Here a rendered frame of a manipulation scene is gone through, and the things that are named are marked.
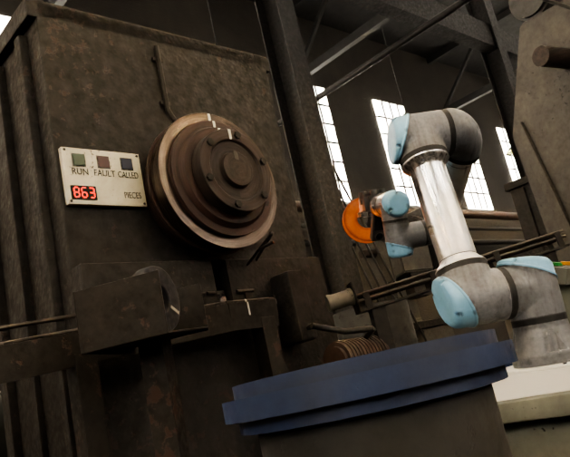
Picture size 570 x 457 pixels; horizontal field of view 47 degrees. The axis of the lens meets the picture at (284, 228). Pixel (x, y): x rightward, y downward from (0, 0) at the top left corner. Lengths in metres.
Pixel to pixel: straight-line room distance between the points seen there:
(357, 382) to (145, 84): 1.87
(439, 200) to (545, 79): 3.07
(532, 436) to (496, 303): 0.28
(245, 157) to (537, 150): 2.75
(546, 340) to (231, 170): 1.07
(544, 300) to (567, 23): 3.16
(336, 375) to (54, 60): 1.77
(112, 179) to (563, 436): 1.41
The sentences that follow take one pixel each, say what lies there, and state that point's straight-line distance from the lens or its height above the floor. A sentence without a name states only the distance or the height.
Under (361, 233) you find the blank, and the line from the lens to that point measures 2.18.
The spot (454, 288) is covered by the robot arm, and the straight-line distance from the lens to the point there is 1.43.
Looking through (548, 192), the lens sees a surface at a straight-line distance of 4.46.
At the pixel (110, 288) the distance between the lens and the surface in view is 1.48.
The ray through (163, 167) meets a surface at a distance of 2.03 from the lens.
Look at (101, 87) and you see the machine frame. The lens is 2.25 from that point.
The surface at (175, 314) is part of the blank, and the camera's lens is 1.55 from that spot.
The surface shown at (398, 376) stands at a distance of 0.59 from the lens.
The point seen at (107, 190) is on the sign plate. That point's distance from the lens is 2.06.
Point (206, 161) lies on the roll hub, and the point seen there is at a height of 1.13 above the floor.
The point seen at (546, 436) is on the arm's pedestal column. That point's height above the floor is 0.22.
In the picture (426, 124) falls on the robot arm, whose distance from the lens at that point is 1.61.
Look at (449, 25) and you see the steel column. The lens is 10.44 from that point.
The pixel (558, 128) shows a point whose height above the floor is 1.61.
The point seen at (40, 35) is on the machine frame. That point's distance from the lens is 2.25.
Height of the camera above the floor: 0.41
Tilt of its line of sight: 14 degrees up
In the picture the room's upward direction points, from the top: 12 degrees counter-clockwise
